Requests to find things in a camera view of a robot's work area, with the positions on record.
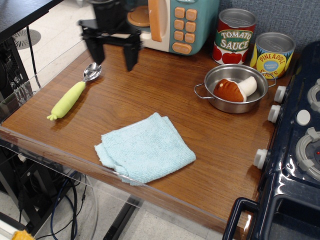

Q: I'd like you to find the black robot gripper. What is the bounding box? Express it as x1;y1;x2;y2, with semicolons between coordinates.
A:
78;0;142;72

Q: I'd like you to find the spoon with green handle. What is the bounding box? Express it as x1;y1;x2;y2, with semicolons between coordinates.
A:
46;62;102;121

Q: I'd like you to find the brown white plush mushroom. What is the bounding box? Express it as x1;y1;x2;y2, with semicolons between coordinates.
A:
213;76;257;103

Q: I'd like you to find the silver metal pot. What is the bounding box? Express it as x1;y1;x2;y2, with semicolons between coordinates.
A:
194;64;277;114

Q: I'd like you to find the toy microwave teal cream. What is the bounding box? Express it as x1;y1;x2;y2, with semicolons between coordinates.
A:
127;0;220;56

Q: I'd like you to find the black side desk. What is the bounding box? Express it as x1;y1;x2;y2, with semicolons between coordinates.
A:
0;0;61;101

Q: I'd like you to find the light blue folded cloth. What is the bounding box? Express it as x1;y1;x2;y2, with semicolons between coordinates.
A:
94;112;196;186

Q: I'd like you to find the tomato sauce can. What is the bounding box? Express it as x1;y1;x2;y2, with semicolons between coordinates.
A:
212;8;257;65

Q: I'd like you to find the pineapple slices can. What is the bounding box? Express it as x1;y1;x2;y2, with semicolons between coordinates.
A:
249;32;296;79

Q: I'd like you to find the black table leg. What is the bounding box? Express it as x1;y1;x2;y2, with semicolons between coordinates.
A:
103;201;140;240

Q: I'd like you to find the white stove knob top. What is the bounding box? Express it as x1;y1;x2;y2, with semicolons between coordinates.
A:
274;86;287;104

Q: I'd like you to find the white stove knob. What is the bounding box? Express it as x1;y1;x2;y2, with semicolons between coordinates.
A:
274;86;287;104
267;105;281;124
253;149;268;170

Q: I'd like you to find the white stove knob middle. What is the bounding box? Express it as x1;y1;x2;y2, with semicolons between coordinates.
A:
267;105;281;124

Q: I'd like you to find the white stove knob bottom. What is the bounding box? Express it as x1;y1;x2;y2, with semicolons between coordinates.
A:
253;149;268;170

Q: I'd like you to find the yellow sponge object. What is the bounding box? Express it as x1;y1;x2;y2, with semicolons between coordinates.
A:
11;230;34;240

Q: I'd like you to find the dark blue toy stove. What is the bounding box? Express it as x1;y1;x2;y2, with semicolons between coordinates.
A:
223;41;320;240

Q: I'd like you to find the blue cable under table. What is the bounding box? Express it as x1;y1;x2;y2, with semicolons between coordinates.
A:
49;172;79;240

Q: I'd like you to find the black cable under table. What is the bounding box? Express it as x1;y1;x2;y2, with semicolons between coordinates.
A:
37;174;88;240

